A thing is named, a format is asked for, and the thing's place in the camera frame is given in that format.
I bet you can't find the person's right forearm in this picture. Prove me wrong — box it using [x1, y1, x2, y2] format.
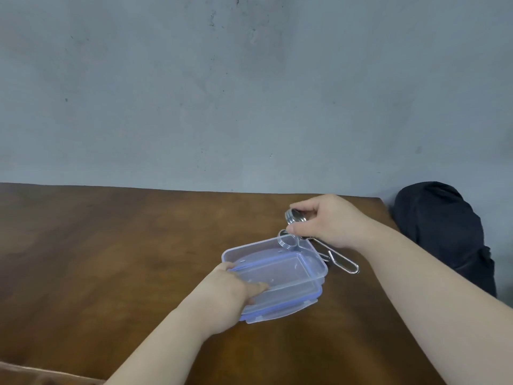
[355, 221, 513, 385]

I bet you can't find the person's left hand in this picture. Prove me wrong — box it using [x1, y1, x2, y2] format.
[190, 261, 270, 337]

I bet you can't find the clear plastic food container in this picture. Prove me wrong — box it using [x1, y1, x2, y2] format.
[221, 236, 329, 314]

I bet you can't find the clear lid with blue seal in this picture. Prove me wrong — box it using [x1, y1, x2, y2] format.
[239, 276, 324, 325]

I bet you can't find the person's left forearm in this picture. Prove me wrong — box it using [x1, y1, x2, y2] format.
[103, 305, 213, 385]

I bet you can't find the person's right hand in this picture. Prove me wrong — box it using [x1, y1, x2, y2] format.
[289, 194, 380, 251]

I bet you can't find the black fabric bag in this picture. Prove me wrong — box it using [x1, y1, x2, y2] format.
[390, 181, 498, 299]

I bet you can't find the round steel measuring cup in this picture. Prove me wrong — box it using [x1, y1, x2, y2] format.
[284, 209, 309, 236]

